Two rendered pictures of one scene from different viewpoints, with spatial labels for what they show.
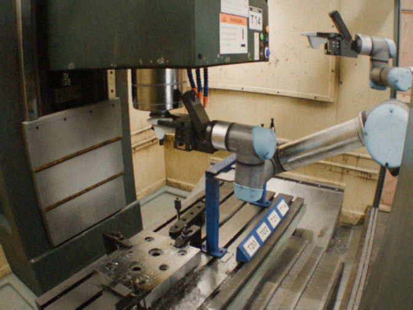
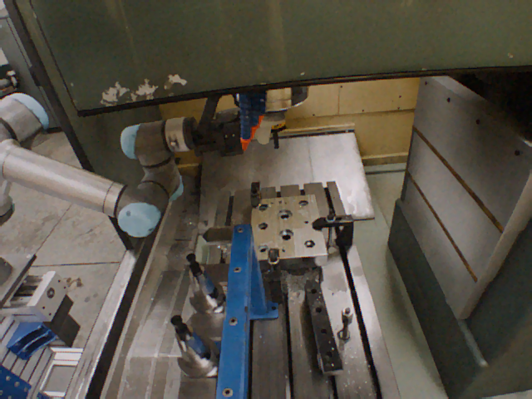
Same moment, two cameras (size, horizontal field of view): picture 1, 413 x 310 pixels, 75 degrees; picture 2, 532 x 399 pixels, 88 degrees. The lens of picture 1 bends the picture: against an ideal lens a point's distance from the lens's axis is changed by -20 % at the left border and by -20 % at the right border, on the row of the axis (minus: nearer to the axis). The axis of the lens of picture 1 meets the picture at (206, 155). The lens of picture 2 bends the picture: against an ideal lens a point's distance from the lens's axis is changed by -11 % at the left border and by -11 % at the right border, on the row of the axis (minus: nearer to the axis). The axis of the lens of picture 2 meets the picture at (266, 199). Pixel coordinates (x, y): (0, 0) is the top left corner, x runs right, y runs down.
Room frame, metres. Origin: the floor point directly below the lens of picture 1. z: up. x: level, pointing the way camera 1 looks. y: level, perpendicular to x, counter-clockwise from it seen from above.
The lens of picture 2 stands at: (1.45, -0.19, 1.67)
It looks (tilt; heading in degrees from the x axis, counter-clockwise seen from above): 37 degrees down; 153
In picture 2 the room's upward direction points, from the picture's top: 8 degrees counter-clockwise
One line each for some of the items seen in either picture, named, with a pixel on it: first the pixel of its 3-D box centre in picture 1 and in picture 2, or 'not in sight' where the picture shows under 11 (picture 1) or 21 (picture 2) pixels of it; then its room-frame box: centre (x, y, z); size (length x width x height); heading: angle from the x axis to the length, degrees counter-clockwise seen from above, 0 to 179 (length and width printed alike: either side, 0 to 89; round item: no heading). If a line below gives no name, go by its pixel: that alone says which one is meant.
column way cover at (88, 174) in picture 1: (81, 170); (448, 192); (1.15, 0.51, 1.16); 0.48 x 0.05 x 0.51; 148
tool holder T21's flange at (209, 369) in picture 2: not in sight; (199, 358); (1.19, -0.21, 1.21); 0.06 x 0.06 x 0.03
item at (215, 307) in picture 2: not in sight; (208, 298); (1.10, -0.15, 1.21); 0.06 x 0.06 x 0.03
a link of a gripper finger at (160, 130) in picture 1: (159, 128); not in sight; (0.88, 0.13, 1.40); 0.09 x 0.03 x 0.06; 71
